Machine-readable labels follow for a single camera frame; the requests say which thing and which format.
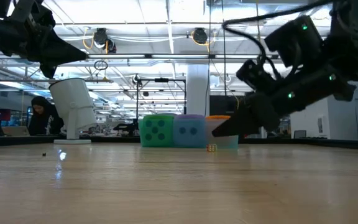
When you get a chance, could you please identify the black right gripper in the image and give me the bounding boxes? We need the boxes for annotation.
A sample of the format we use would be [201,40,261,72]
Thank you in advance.
[211,70,357,138]

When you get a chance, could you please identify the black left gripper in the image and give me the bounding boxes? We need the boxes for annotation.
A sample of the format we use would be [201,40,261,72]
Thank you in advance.
[0,18,88,79]

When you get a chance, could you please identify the orange foam die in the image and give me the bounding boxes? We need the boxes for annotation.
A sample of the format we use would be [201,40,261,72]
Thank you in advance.
[205,114,231,121]

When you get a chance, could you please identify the purple foam die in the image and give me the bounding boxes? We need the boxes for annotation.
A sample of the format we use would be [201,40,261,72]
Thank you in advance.
[173,114,207,149]

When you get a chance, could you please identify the green foam die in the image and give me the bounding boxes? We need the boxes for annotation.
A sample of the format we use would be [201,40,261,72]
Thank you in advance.
[139,114,175,148]

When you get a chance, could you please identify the teal translucent plastic bin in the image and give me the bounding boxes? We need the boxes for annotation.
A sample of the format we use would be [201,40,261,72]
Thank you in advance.
[138,114,239,149]

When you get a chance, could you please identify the black display panel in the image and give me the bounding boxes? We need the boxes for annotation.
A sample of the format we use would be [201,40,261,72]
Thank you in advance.
[209,95,245,116]

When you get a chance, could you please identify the person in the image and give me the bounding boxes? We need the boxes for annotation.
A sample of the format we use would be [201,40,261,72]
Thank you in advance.
[28,95,65,136]

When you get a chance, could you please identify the grey overhead beam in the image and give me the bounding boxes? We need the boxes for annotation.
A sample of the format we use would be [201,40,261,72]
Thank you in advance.
[0,53,279,60]

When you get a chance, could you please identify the black hanging cable loop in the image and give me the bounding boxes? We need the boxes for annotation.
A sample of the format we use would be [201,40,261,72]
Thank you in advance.
[93,60,109,71]

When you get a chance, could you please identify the black ceiling cable reel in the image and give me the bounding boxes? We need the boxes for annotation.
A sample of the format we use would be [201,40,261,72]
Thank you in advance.
[192,27,209,45]
[92,27,117,54]

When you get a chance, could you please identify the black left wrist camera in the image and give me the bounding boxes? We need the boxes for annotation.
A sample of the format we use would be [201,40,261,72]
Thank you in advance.
[11,0,57,30]

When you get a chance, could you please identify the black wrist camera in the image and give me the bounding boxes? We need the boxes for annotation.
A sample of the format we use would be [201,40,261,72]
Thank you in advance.
[236,60,279,94]
[11,0,57,30]

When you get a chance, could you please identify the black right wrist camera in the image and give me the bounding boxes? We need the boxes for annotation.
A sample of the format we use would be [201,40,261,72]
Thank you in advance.
[236,60,279,94]

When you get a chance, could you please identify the black frame stand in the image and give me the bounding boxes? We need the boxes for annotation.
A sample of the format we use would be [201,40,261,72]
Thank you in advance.
[135,77,188,125]

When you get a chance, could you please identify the black aluminium table frame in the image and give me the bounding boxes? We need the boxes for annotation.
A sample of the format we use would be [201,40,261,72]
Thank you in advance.
[0,133,358,151]

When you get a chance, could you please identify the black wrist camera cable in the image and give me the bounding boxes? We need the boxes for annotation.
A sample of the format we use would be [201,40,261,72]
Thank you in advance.
[221,0,335,63]

